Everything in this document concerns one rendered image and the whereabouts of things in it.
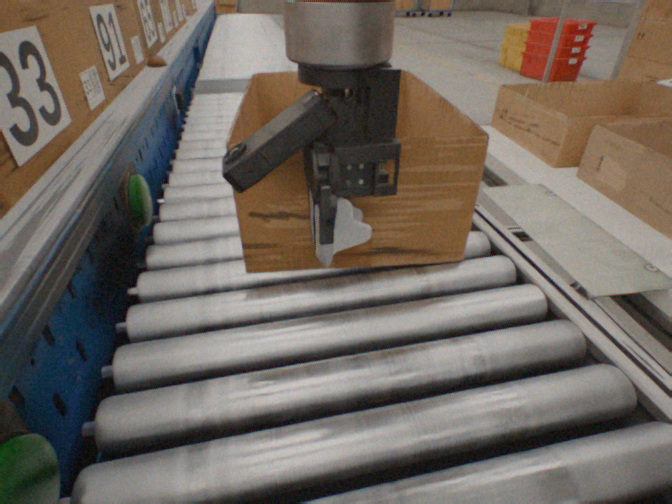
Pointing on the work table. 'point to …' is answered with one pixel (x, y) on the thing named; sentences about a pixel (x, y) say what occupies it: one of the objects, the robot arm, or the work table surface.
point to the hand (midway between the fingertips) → (319, 256)
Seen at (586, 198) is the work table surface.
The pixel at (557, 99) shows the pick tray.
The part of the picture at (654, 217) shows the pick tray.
